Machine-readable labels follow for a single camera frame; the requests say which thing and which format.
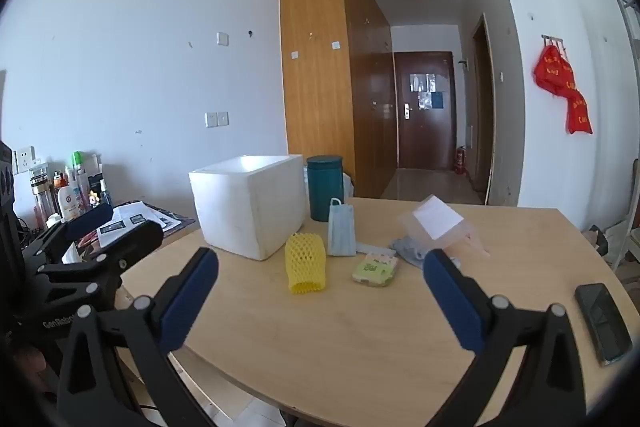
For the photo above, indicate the red cloth bag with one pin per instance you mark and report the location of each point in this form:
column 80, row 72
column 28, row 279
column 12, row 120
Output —
column 579, row 114
column 552, row 72

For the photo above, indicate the white foam box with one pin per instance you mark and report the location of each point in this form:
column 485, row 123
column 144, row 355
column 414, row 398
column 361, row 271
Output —
column 240, row 212

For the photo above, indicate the brown side door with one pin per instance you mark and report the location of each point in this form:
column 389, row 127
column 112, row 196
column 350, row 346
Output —
column 482, row 107

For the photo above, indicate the red fire extinguisher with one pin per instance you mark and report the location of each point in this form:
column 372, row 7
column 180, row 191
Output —
column 460, row 159

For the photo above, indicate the yellow foam net sleeve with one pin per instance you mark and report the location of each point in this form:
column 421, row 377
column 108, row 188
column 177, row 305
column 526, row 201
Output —
column 306, row 264

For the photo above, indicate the blue face mask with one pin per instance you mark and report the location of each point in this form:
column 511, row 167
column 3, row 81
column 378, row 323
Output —
column 341, row 232

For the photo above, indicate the wooden wardrobe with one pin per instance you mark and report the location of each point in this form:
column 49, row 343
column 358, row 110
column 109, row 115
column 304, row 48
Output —
column 320, row 82

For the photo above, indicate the clear plastic zip bag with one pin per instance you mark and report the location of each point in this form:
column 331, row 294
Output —
column 440, row 219

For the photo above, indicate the small toy figure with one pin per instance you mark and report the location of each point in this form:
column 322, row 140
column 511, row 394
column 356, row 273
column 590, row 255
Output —
column 94, row 199

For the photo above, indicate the teal round canister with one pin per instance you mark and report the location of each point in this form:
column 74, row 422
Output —
column 325, row 187

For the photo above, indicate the black smartphone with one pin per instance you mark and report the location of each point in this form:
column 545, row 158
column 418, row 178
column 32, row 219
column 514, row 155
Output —
column 602, row 322

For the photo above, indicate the printed white papers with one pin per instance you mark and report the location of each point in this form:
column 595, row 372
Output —
column 142, row 214

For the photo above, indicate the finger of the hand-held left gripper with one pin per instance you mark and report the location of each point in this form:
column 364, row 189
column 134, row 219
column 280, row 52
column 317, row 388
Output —
column 90, row 218
column 135, row 239

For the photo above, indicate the double white wall switch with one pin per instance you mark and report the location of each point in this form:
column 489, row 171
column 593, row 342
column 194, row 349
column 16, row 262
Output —
column 217, row 119

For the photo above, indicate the floral tissue pack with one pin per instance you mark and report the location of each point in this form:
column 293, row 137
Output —
column 375, row 269

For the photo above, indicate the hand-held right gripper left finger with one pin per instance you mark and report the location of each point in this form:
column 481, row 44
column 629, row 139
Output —
column 192, row 302

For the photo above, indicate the green cap spray can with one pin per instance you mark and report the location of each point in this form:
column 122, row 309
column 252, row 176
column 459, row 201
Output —
column 78, row 172

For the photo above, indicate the white wall power outlet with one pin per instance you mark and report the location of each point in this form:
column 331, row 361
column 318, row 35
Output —
column 25, row 161

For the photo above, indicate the dark brown entrance door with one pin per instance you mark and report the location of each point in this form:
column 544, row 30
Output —
column 425, row 137

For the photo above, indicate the door notice papers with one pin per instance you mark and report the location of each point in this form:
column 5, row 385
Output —
column 426, row 92

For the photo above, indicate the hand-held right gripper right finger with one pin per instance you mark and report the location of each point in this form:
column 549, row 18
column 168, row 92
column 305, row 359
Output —
column 452, row 302

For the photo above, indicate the metal wall hook rack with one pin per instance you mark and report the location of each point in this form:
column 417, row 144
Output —
column 552, row 39

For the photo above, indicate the white orange cap lotion bottle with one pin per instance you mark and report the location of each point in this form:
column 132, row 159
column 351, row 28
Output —
column 68, row 202

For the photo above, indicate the grey sock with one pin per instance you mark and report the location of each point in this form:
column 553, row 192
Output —
column 407, row 252

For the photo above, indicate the blue spray bottle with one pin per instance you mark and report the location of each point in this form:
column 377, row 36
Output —
column 105, row 196

